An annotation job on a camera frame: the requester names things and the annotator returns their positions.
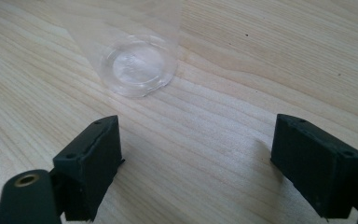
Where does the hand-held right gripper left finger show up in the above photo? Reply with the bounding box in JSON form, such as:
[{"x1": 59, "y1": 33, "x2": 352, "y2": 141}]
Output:
[{"x1": 52, "y1": 114, "x2": 126, "y2": 223}]

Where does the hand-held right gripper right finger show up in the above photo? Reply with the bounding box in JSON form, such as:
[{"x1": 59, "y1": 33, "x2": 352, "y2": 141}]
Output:
[{"x1": 269, "y1": 113, "x2": 358, "y2": 219}]

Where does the clear plastic cup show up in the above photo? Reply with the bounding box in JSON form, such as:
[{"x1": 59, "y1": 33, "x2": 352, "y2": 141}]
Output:
[{"x1": 55, "y1": 0, "x2": 185, "y2": 99}]

